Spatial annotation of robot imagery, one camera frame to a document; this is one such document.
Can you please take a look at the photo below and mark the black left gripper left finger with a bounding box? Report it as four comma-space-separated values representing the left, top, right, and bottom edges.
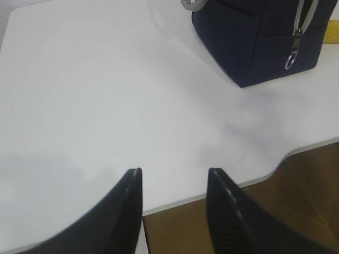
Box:
25, 168, 142, 253

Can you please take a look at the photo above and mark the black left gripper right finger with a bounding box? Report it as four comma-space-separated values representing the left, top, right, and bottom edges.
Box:
208, 168, 333, 253

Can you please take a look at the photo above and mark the navy blue lunch bag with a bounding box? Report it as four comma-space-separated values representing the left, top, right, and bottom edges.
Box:
182, 0, 337, 87

